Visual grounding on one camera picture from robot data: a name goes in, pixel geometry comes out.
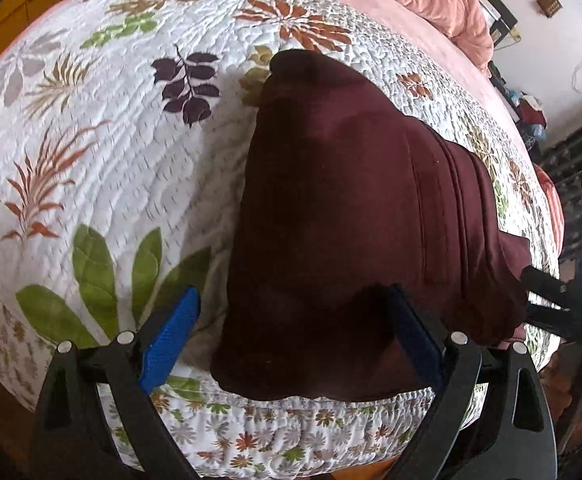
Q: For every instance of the brown wall plaque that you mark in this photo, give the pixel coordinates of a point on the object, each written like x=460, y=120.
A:
x=550, y=3

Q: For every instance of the blue plastic bag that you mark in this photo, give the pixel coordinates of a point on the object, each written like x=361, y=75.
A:
x=538, y=135

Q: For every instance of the white floral quilt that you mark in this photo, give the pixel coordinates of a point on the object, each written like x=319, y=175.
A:
x=121, y=135

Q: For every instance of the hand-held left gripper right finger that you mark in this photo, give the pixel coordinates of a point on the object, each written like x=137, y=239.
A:
x=418, y=340

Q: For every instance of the dark red cloth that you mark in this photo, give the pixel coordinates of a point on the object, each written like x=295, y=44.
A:
x=533, y=112

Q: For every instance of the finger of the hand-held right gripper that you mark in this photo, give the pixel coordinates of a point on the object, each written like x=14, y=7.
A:
x=543, y=282
x=546, y=317

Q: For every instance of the dark patterned curtain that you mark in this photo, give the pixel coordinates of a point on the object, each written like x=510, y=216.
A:
x=581, y=170

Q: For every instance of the dark bedside table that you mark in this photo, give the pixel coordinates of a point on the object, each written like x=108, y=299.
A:
x=508, y=85

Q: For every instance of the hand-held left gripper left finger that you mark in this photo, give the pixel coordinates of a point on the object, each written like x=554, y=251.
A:
x=168, y=340

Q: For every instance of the pink bed sheet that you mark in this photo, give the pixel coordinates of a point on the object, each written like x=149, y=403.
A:
x=396, y=5

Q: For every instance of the maroon pants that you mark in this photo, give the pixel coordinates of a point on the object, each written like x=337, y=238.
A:
x=346, y=210

